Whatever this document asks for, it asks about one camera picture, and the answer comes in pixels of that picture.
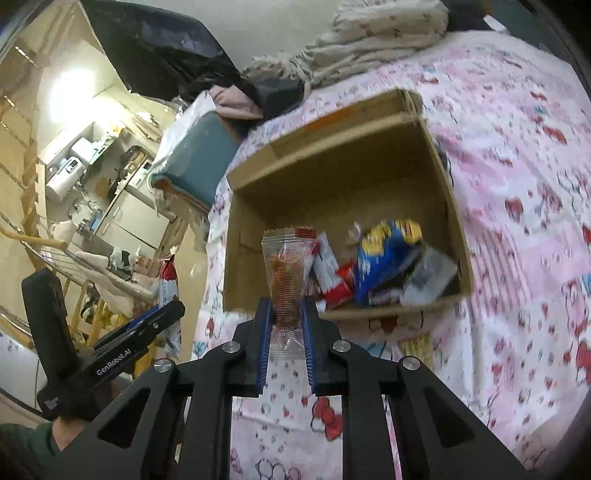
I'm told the white silver snack packet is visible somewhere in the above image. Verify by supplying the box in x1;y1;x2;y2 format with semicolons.
401;244;459;306

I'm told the pink cloth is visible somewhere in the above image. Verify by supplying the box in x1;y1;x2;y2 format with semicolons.
208;87;264;121

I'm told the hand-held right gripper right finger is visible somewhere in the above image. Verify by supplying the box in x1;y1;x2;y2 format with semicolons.
301;298;527;480

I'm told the person's left forearm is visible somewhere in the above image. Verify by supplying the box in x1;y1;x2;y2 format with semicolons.
0;413;100;480

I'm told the blue and yellow snack packet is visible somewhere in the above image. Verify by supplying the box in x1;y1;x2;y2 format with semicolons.
353;219;426;309

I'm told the teal cushion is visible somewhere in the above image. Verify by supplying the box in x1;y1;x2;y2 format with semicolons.
151;111;241;210

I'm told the white water heater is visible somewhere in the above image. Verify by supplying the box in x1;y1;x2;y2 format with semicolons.
45;157;86;201

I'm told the pink cartoon printed blanket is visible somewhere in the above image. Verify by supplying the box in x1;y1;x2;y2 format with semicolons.
191;30;591;480

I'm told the clear red label snack packet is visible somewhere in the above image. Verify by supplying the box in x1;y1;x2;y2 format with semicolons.
261;225;321;358

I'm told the floral white quilt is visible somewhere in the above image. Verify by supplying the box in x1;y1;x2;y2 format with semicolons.
242;0;451;88

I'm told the pale cloth pile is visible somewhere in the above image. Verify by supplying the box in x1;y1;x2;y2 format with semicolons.
74;249;162;305

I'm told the black plastic bag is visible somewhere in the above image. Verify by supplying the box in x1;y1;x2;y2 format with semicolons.
81;0;241;100

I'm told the white kitchen cabinet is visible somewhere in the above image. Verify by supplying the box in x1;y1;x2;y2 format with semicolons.
99;185;169;250

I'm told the silver and red snack packet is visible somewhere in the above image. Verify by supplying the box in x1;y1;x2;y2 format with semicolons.
310;231;357;311

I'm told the dark cloth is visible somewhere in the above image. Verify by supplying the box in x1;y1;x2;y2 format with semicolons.
254;76;305;116

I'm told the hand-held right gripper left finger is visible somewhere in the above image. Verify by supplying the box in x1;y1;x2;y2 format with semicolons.
81;298;273;480

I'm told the brown cardboard box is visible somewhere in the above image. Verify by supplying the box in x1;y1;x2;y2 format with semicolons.
223;88;475;321

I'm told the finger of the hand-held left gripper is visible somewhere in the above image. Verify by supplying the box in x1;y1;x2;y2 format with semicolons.
92;299;186;354

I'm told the yellow wooden frame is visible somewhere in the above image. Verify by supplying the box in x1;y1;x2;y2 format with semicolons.
69;277;116;344

